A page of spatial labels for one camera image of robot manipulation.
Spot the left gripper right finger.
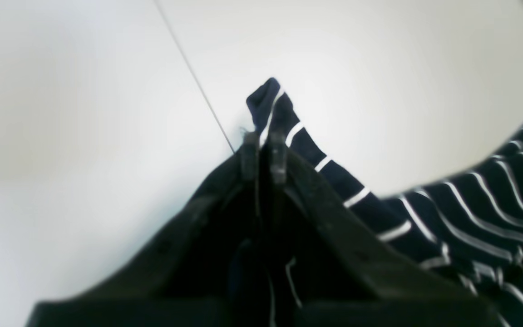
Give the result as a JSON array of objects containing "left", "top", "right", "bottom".
[{"left": 259, "top": 133, "right": 499, "bottom": 327}]

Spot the navy white striped t-shirt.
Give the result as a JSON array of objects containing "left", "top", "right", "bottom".
[{"left": 246, "top": 78, "right": 523, "bottom": 327}]

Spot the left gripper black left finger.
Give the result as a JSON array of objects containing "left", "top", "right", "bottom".
[{"left": 27, "top": 132, "right": 260, "bottom": 327}]

